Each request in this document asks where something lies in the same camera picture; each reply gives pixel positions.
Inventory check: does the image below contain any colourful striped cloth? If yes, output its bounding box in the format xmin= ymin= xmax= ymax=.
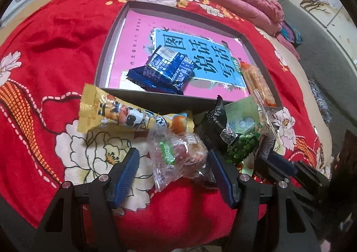
xmin=280 ymin=21 xmax=303 ymax=47

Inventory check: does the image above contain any clear green label candy packet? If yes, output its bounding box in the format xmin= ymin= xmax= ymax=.
xmin=146 ymin=124 xmax=216 ymax=192

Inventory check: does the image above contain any blue foil snack packet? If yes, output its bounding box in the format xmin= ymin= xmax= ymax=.
xmin=127 ymin=66 xmax=185 ymax=95
xmin=142 ymin=45 xmax=196 ymax=90

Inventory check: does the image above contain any orange cracker packet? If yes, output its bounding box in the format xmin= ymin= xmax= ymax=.
xmin=240 ymin=62 xmax=279 ymax=107

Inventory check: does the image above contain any wall painting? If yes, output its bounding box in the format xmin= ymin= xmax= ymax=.
xmin=300 ymin=0 xmax=346 ymax=27

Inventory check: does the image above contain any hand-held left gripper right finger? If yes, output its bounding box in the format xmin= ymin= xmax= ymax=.
xmin=208 ymin=150 xmax=321 ymax=252

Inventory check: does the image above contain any black snack packet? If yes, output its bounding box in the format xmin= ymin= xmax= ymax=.
xmin=195 ymin=96 xmax=240 ymax=155

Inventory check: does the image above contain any green snack packet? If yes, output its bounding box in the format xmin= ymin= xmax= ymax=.
xmin=223 ymin=96 xmax=268 ymax=166

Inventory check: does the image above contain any grey cardboard tray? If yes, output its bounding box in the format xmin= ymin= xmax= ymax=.
xmin=93 ymin=1 xmax=283 ymax=110

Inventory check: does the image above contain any grey speckled cloth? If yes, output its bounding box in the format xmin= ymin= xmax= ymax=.
xmin=308 ymin=79 xmax=332 ymax=127

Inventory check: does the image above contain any grey padded headboard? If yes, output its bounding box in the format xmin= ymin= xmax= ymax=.
xmin=279 ymin=0 xmax=357 ymax=141

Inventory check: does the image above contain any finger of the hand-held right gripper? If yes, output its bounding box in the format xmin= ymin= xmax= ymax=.
xmin=255 ymin=135 xmax=297 ymax=178

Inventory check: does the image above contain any pink book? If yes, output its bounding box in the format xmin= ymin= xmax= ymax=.
xmin=107 ymin=10 xmax=249 ymax=99

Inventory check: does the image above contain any yellow cartoon snack packet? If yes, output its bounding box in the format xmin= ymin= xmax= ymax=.
xmin=77 ymin=84 xmax=194 ymax=134

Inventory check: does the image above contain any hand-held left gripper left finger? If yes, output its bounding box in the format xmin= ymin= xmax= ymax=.
xmin=29 ymin=147 xmax=140 ymax=252

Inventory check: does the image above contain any red floral blanket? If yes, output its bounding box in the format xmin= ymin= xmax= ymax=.
xmin=0 ymin=0 xmax=332 ymax=244

